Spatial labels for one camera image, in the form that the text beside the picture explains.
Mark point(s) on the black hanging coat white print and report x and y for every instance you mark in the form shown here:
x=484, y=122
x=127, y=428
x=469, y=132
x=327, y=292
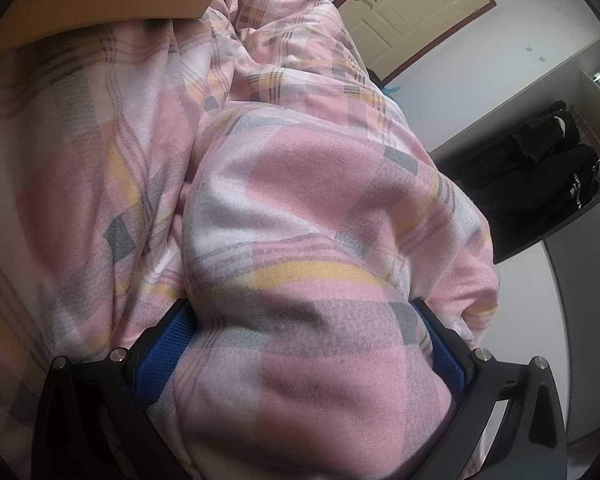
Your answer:
x=540, y=182

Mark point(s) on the open grey wardrobe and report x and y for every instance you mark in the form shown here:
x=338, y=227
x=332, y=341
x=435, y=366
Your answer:
x=591, y=110

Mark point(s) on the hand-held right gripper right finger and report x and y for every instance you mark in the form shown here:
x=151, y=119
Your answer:
x=445, y=350

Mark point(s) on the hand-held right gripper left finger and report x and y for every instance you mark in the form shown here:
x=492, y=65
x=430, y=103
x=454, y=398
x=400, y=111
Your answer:
x=162, y=350

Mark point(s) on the pink plaid quilt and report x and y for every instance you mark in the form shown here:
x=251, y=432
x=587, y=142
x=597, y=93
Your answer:
x=300, y=200

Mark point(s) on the blue plastic bag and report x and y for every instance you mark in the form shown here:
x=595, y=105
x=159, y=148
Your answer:
x=392, y=91

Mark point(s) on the cream wooden door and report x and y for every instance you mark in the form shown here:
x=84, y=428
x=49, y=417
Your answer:
x=415, y=10

